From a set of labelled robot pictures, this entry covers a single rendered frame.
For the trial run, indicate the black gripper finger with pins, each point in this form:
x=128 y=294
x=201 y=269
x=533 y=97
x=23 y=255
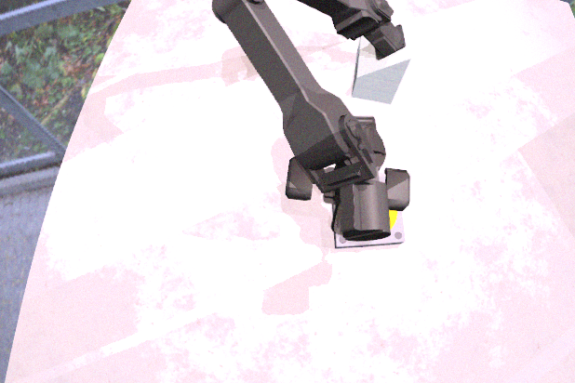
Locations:
x=328 y=200

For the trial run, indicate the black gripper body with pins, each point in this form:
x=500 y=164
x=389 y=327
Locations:
x=299 y=185

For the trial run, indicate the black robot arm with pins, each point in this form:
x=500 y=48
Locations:
x=319 y=128

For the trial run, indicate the yellow round plate with holes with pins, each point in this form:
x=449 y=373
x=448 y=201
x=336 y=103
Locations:
x=393 y=217

